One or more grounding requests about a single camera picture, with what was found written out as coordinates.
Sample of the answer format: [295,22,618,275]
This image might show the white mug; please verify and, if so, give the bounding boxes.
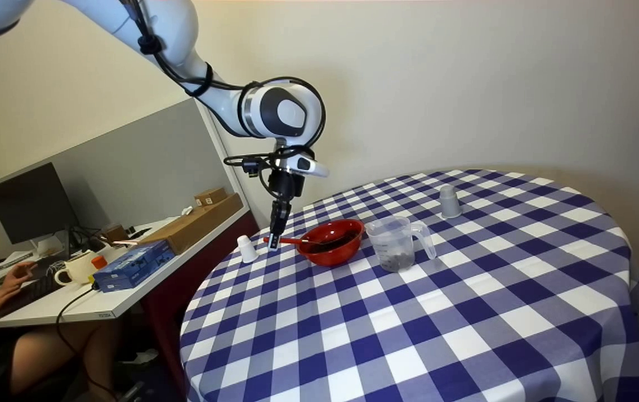
[54,254,95,285]

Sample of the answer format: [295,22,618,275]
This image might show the black desk cable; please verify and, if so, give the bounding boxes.
[54,283,120,400]

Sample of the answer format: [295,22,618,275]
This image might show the white upside-down paper cup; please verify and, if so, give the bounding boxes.
[236,234,256,264]

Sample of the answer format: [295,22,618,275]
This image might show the clear plastic measuring jug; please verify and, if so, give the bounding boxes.
[366,217,437,272]

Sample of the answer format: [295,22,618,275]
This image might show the red plastic spoon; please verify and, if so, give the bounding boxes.
[265,237,318,253]

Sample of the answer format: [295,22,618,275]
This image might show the white office desk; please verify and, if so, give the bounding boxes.
[0,206,252,330]

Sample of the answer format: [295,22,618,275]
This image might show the person's bare leg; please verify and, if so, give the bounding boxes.
[9,322,120,402]

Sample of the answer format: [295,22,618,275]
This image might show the brown cardboard box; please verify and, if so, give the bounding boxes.
[142,187,244,254]

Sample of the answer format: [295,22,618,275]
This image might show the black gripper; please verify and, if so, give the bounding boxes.
[267,170,303,249]

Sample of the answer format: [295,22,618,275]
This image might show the blue box on desk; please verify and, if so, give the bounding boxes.
[93,241,175,293]

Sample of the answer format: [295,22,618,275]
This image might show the black computer monitor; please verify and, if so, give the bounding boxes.
[0,164,79,244]

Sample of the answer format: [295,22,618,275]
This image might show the grey desk partition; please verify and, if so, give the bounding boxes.
[0,92,252,233]

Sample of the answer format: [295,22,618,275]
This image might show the black keyboard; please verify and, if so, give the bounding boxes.
[0,259,60,317]

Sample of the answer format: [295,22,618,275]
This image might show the coffee beans in bowl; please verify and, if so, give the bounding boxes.
[318,231,359,250]

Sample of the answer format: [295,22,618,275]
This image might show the person's hand at keyboard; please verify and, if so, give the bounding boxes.
[0,264,33,300]

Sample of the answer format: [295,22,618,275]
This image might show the blue white checkered tablecloth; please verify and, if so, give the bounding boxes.
[178,170,639,402]

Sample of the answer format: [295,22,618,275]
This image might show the red plastic bowl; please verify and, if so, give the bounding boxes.
[299,218,364,268]

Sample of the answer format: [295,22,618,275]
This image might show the small clear plastic cup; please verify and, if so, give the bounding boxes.
[441,186,461,218]

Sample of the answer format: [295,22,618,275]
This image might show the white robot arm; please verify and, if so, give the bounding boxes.
[64,0,326,246]

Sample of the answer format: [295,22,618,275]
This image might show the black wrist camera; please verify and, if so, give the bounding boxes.
[224,147,326,176]

